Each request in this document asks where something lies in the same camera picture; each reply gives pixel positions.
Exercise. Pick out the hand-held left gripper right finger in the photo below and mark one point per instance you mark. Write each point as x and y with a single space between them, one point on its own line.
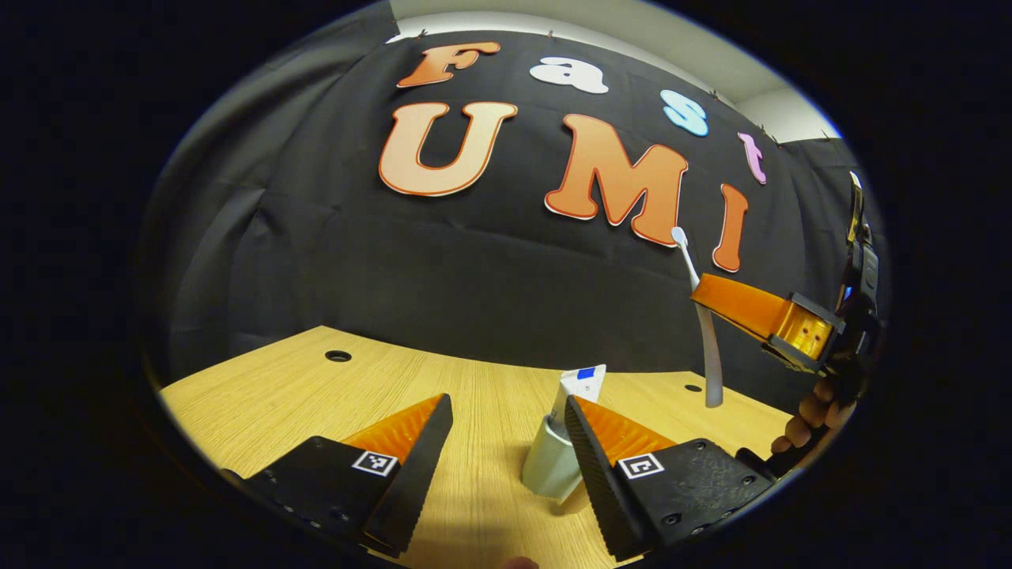
605 482

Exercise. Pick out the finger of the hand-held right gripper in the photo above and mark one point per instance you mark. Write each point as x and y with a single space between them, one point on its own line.
739 304

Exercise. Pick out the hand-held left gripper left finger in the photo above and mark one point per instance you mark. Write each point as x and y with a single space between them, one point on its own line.
411 482

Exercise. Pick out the white toothbrush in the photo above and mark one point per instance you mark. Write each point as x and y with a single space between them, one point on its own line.
711 363

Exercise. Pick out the white toothpaste tube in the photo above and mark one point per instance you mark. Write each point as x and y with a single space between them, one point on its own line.
585 383

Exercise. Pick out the wooden desktop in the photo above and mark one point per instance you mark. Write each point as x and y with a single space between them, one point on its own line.
474 490

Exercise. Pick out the black backdrop cloth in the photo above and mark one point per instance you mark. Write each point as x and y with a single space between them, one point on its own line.
395 269

